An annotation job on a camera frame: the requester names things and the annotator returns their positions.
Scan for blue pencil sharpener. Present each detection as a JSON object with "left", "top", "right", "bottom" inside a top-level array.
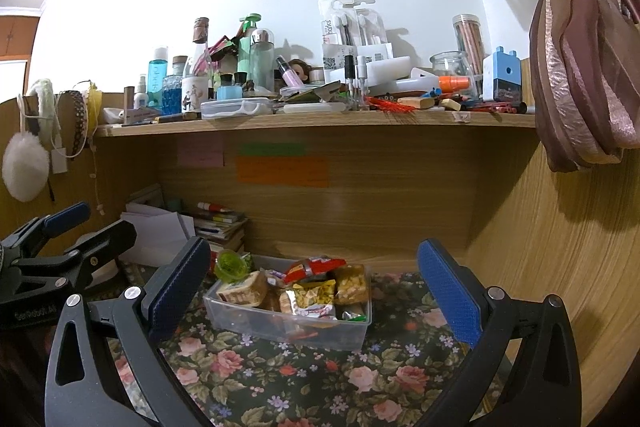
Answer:
[{"left": 482, "top": 47, "right": 523, "bottom": 102}]

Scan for stack of books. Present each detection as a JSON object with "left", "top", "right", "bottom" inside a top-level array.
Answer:
[{"left": 192, "top": 209, "right": 249, "bottom": 253}]

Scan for clear flat lidded box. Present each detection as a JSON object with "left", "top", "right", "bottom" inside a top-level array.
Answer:
[{"left": 200, "top": 96, "right": 276, "bottom": 120}]

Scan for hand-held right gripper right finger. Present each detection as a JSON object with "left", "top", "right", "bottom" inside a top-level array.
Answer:
[{"left": 416, "top": 238, "right": 583, "bottom": 427}]

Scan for pink curtain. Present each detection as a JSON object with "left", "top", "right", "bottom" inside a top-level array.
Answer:
[{"left": 425, "top": 0, "right": 640, "bottom": 172}]

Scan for floral tablecloth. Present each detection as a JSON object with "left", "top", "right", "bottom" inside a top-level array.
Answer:
[{"left": 87, "top": 259, "right": 516, "bottom": 427}]

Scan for white fluffy earmuffs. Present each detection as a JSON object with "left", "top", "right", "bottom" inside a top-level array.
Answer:
[{"left": 1, "top": 78, "right": 57, "bottom": 202}]

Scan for green sticky note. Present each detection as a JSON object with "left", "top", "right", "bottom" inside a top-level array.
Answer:
[{"left": 239, "top": 142, "right": 306, "bottom": 156}]

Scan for toothbrush package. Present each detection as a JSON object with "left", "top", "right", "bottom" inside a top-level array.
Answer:
[
  {"left": 356, "top": 8, "right": 388, "bottom": 62},
  {"left": 318, "top": 0, "right": 376, "bottom": 68}
]

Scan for wooden desk hutch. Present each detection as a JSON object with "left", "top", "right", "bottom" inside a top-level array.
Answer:
[{"left": 0, "top": 94, "right": 640, "bottom": 427}]

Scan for pile of red sticks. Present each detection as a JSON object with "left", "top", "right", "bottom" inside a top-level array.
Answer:
[{"left": 367, "top": 96, "right": 416, "bottom": 112}]

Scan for brown patterned headband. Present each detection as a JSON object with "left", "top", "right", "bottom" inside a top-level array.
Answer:
[{"left": 55, "top": 91, "right": 88, "bottom": 158}]

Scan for small white spray bottle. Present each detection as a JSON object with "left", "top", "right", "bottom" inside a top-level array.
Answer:
[{"left": 132, "top": 74, "right": 150, "bottom": 110}]

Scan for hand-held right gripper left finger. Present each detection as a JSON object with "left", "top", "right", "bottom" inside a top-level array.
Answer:
[{"left": 44, "top": 236, "right": 213, "bottom": 427}]

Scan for tall jar of pencils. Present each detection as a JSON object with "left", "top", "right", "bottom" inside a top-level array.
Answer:
[{"left": 452, "top": 14, "right": 486, "bottom": 75}]

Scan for white papers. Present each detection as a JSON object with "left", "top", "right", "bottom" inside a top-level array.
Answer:
[{"left": 120, "top": 202, "right": 197, "bottom": 265}]

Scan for glass jar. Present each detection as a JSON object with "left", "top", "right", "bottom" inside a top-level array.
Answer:
[{"left": 430, "top": 51, "right": 476, "bottom": 90}]

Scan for yellow headband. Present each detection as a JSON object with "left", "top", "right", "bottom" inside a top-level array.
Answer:
[{"left": 82, "top": 82, "right": 103, "bottom": 142}]

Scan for tall blue liquid bottle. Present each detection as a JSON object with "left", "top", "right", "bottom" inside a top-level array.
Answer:
[{"left": 147, "top": 47, "right": 168, "bottom": 110}]

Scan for grey folder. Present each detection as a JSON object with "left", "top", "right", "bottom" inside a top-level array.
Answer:
[{"left": 125, "top": 184, "right": 181, "bottom": 212}]

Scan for brown haired doll head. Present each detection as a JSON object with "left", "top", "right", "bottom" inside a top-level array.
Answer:
[{"left": 290, "top": 59, "right": 313, "bottom": 85}]

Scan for brown bread packet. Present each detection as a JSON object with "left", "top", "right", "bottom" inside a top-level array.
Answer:
[{"left": 270, "top": 287, "right": 296, "bottom": 314}]

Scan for white flat case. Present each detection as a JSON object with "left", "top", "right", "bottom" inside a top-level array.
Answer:
[{"left": 282, "top": 103, "right": 348, "bottom": 114}]

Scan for round blue liquid bottle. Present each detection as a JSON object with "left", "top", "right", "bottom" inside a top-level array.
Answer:
[{"left": 161, "top": 56, "right": 185, "bottom": 115}]

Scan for orange sticky note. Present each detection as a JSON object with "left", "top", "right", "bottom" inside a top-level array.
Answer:
[{"left": 236, "top": 155, "right": 331, "bottom": 188}]

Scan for clear plastic container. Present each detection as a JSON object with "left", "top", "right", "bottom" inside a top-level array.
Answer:
[{"left": 202, "top": 254, "right": 373, "bottom": 353}]

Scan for white tube with orange cap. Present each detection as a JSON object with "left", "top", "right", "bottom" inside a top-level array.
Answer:
[{"left": 397, "top": 76, "right": 471, "bottom": 95}]

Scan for clear bottle with silver cap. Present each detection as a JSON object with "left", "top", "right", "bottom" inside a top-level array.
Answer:
[{"left": 249, "top": 29, "right": 276, "bottom": 95}]

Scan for white printed mug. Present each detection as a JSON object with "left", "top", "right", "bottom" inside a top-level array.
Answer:
[{"left": 181, "top": 76, "right": 211, "bottom": 112}]

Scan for pink sticky note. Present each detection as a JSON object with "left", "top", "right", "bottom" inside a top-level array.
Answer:
[{"left": 177, "top": 141, "right": 224, "bottom": 168}]

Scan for clear vial with black cap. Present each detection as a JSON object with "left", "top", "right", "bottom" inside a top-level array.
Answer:
[{"left": 344, "top": 56, "right": 368, "bottom": 110}]

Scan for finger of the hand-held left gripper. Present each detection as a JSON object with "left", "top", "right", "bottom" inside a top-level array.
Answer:
[
  {"left": 10, "top": 222, "right": 138, "bottom": 294},
  {"left": 0, "top": 202, "right": 92, "bottom": 261}
]

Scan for brown wooden door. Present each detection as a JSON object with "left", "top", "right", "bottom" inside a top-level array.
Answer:
[{"left": 0, "top": 9, "right": 41, "bottom": 62}]

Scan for yellow silver snack packet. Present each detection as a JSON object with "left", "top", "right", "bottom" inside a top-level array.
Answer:
[{"left": 291, "top": 279, "right": 337, "bottom": 319}]

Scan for green pump bottle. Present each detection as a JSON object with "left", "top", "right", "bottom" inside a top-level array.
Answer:
[{"left": 236, "top": 13, "right": 263, "bottom": 82}]

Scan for beige toast sandwich packet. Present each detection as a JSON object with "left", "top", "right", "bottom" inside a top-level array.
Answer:
[{"left": 215, "top": 270, "right": 269, "bottom": 309}]

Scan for pink spray bottle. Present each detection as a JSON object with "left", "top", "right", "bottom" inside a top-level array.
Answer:
[{"left": 276, "top": 56, "right": 303, "bottom": 88}]

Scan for glass bottle with foil top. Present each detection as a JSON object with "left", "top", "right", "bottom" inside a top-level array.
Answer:
[{"left": 185, "top": 17, "right": 216, "bottom": 80}]

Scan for red snack packet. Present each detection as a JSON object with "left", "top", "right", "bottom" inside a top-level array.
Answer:
[{"left": 284, "top": 257, "right": 347, "bottom": 284}]

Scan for brown nut snack packet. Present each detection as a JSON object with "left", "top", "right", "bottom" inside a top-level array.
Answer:
[{"left": 334, "top": 263, "right": 368, "bottom": 305}]

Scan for green jelly cup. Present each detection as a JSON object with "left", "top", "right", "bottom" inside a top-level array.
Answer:
[{"left": 216, "top": 249, "right": 254, "bottom": 283}]

